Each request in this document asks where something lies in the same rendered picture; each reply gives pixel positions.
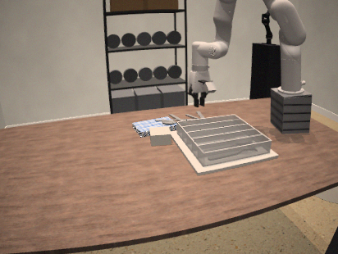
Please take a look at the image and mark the blue and white checkered cloth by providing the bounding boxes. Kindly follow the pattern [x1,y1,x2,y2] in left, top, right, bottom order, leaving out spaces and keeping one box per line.
[132,116,176,138]

